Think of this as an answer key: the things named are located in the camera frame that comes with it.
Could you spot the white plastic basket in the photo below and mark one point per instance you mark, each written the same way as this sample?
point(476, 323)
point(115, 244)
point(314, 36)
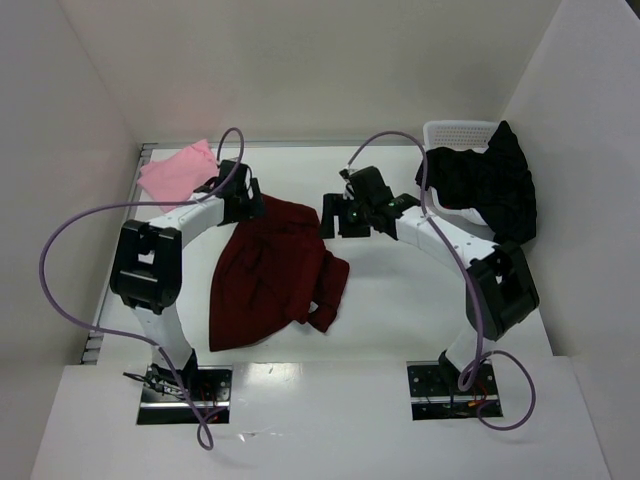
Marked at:
point(458, 135)

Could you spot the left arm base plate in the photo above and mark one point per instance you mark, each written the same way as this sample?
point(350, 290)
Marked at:
point(163, 403)

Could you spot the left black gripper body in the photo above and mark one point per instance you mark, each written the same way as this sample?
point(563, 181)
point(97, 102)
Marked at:
point(249, 201)

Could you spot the pink folded t shirt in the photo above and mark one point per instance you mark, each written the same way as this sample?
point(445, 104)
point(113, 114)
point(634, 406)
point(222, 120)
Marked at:
point(175, 178)

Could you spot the black t shirt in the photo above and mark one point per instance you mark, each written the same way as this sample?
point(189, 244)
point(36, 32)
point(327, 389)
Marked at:
point(497, 183)

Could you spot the dark red t shirt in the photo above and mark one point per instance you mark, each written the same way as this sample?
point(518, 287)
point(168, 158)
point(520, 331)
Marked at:
point(273, 271)

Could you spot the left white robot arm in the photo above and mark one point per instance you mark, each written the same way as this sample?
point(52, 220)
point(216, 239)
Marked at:
point(147, 272)

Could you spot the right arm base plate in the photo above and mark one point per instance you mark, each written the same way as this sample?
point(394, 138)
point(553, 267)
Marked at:
point(432, 398)

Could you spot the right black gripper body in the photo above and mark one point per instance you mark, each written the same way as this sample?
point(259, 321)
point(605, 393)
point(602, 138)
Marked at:
point(343, 215)

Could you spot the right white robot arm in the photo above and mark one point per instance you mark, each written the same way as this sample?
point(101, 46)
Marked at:
point(499, 288)

